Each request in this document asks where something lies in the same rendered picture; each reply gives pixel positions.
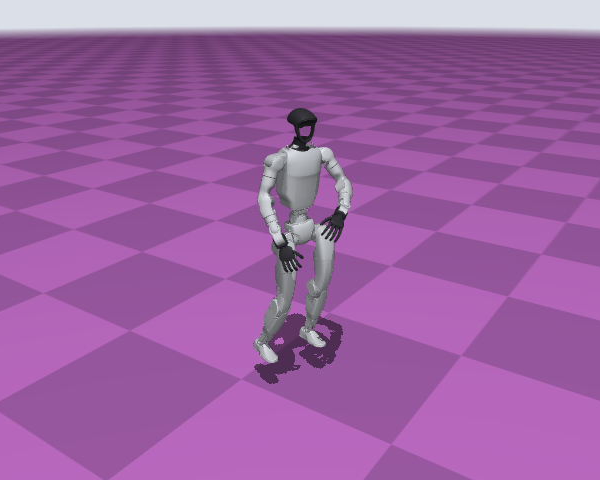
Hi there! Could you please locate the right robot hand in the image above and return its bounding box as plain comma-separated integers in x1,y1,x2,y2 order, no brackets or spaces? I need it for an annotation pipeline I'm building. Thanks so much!
273,233,304,273

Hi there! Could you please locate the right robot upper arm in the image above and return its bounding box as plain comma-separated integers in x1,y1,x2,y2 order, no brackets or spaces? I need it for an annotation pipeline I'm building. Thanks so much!
257,152,286,207

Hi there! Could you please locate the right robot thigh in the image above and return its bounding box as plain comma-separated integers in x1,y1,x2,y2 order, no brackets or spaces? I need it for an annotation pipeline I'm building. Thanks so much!
271,232,297,316

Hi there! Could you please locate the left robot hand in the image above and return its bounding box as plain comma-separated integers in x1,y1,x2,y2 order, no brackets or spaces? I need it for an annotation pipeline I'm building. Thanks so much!
320,206,348,242

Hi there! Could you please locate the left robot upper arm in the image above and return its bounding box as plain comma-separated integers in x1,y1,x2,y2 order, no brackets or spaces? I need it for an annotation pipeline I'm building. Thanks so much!
319,147,347,193

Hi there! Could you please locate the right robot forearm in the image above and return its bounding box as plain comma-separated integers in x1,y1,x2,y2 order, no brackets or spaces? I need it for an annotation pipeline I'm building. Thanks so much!
259,195,285,246

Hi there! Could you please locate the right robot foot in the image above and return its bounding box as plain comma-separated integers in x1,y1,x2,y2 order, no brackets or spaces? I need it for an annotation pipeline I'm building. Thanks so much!
253,338,278,363

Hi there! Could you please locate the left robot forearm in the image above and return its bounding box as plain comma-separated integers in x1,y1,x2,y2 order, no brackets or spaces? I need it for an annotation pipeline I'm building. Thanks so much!
337,178,353,215

